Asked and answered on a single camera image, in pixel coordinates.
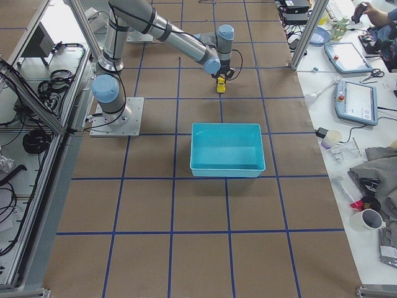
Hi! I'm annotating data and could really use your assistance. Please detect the person hand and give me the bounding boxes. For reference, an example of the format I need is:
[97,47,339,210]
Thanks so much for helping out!
[363,2,390,27]

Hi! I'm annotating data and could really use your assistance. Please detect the black scissors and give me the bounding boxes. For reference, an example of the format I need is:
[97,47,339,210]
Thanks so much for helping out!
[360,68,385,84]

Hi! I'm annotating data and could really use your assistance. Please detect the yellow beetle toy car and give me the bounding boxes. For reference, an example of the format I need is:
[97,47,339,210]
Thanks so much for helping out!
[216,77,226,94]

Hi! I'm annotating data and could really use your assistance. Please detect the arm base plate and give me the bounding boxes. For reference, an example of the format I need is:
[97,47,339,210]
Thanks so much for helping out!
[127,28,153,43]
[89,97,145,137]

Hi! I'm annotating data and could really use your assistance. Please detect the blue plate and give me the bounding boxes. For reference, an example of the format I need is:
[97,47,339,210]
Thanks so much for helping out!
[310,27,330,47]

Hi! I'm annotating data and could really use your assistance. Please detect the teach pendant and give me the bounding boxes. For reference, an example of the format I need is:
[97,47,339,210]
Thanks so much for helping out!
[324,42,373,74]
[334,80,378,126]

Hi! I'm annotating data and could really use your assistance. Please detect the light blue plastic bin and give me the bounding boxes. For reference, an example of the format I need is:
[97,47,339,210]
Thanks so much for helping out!
[190,122,266,178]

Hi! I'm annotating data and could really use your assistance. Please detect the teach pendant near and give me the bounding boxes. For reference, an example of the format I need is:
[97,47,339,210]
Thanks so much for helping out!
[334,80,378,126]

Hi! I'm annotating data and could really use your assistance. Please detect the aluminium frame post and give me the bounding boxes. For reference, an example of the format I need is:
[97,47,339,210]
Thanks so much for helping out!
[290,0,329,71]

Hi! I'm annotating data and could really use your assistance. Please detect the white mug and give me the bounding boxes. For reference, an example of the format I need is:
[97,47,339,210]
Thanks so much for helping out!
[350,209,386,232]

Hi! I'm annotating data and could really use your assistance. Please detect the grey cloth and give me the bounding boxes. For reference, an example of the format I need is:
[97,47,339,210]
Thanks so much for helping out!
[347,146,397,224]

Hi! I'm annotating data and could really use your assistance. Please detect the teach pendant far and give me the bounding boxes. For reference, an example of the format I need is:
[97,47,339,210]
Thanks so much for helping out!
[324,42,373,74]

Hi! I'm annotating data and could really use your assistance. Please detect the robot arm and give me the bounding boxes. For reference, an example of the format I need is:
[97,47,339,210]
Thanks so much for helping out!
[91,1,234,125]

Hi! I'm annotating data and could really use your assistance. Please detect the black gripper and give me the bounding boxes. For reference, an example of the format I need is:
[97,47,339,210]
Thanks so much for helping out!
[212,67,235,80]

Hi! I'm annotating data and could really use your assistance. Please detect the white paper cup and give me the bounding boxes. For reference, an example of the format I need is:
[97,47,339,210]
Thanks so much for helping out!
[321,130,342,149]

